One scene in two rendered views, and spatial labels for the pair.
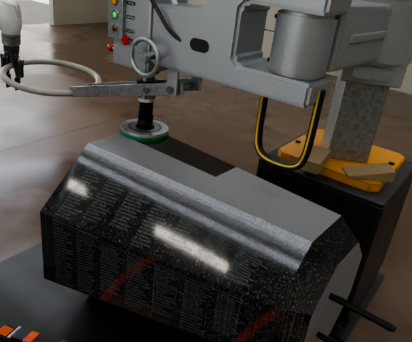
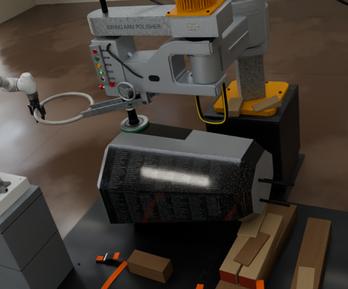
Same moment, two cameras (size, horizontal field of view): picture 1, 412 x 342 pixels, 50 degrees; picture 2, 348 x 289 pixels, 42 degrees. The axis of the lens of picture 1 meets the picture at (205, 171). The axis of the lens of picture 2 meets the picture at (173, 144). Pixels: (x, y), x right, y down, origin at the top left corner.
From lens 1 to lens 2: 1.49 m
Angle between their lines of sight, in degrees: 6
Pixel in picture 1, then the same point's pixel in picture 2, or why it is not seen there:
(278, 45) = (194, 70)
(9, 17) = (29, 84)
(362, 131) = (257, 81)
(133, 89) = (122, 105)
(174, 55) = (141, 85)
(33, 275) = (97, 226)
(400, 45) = (259, 33)
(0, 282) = (81, 237)
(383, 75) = (255, 51)
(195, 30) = (149, 71)
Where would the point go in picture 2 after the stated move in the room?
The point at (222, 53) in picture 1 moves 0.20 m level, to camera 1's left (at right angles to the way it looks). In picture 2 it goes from (168, 79) to (137, 86)
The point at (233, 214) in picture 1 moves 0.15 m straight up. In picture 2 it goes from (200, 157) to (197, 138)
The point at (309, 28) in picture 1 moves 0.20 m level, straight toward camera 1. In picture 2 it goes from (206, 61) to (206, 74)
